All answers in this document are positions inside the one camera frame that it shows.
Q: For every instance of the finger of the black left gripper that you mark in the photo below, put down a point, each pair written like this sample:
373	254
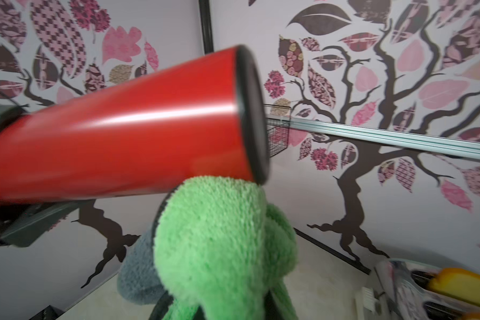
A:
22	224

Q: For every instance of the green and grey cloth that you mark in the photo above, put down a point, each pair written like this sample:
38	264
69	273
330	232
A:
217	249

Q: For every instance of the red thermos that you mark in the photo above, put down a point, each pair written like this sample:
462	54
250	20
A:
205	117

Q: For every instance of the mint green toaster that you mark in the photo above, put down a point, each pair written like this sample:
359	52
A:
397	289

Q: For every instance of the yellow bread slice back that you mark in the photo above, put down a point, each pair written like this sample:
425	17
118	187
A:
458	284

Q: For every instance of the black wire basket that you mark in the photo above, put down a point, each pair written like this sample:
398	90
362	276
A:
278	127

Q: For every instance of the aluminium rail back wall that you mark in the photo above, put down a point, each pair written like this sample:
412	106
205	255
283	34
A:
442	145

